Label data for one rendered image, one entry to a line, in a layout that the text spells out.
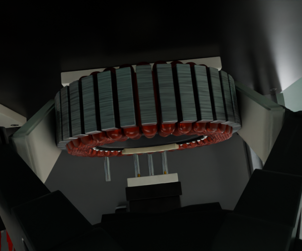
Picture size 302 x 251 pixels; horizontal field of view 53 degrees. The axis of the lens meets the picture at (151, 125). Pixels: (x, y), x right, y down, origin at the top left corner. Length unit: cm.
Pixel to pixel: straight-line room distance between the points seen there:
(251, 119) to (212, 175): 44
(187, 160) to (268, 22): 39
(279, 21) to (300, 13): 1
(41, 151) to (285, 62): 27
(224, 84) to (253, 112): 2
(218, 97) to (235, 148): 46
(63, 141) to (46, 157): 1
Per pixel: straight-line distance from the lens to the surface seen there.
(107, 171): 42
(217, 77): 16
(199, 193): 60
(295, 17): 26
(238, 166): 62
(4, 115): 40
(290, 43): 31
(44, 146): 17
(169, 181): 36
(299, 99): 65
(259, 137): 16
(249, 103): 17
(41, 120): 17
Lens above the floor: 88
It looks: 11 degrees down
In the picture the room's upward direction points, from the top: 174 degrees clockwise
